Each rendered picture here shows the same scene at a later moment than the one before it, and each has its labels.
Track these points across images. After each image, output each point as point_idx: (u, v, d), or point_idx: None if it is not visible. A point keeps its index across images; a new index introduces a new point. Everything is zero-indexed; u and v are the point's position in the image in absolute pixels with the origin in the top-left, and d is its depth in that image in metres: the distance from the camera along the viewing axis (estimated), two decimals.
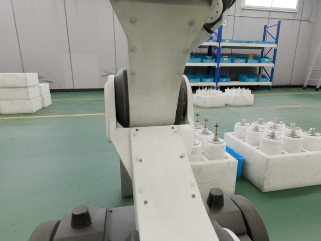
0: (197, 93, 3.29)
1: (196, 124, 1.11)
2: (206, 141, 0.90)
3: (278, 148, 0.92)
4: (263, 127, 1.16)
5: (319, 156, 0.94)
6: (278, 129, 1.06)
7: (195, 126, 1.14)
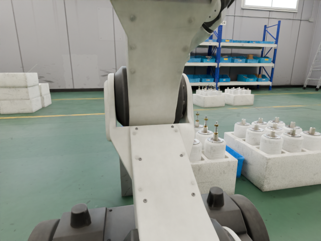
0: (197, 93, 3.29)
1: (196, 124, 1.11)
2: (206, 140, 0.90)
3: (278, 147, 0.92)
4: (263, 126, 1.16)
5: (319, 156, 0.94)
6: (278, 129, 1.06)
7: (195, 125, 1.13)
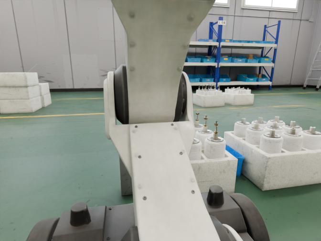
0: (197, 93, 3.29)
1: (196, 123, 1.11)
2: (206, 139, 0.90)
3: (278, 147, 0.92)
4: (263, 126, 1.16)
5: (319, 155, 0.94)
6: (278, 128, 1.06)
7: (195, 125, 1.13)
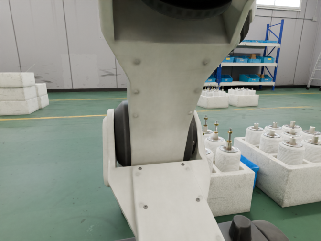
0: None
1: (204, 128, 1.00)
2: (218, 149, 0.78)
3: (300, 157, 0.80)
4: (278, 132, 1.04)
5: None
6: (296, 135, 0.94)
7: None
